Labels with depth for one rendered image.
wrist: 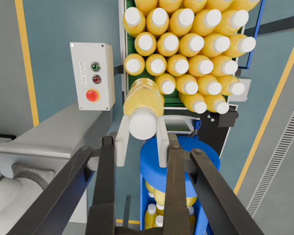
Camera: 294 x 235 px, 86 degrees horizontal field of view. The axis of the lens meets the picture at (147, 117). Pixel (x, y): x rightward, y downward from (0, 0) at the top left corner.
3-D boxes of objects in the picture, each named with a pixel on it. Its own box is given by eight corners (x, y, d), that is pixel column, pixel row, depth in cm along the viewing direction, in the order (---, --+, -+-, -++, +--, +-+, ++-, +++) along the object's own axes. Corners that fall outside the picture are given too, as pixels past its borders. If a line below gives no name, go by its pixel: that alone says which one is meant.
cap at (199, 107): (200, 113, 53) (202, 115, 51) (191, 108, 52) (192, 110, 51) (207, 103, 52) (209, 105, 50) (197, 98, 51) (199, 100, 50)
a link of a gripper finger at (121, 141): (123, 167, 15) (115, 167, 15) (129, 134, 22) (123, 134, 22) (122, 140, 14) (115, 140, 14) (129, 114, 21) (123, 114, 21)
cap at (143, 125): (153, 135, 23) (154, 142, 22) (127, 131, 23) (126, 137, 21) (159, 112, 22) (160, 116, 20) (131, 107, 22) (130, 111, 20)
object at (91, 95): (87, 100, 50) (86, 101, 49) (86, 89, 48) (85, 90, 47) (99, 100, 50) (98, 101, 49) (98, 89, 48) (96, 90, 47)
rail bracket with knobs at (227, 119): (204, 118, 74) (212, 127, 64) (206, 103, 71) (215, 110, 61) (225, 118, 74) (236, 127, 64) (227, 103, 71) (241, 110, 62)
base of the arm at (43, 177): (15, 199, 75) (5, 210, 70) (12, 162, 68) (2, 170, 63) (54, 206, 77) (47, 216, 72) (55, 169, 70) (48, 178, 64)
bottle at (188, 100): (188, 104, 71) (202, 119, 54) (175, 97, 70) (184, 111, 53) (197, 90, 69) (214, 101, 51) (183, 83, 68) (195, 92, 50)
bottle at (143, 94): (154, 107, 41) (161, 147, 24) (128, 102, 41) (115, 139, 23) (160, 80, 38) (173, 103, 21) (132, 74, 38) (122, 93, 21)
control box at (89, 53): (89, 101, 60) (78, 110, 51) (82, 44, 53) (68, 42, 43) (115, 102, 60) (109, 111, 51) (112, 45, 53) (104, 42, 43)
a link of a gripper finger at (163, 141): (161, 141, 14) (169, 141, 14) (157, 115, 21) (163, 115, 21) (159, 168, 16) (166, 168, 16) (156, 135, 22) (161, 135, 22)
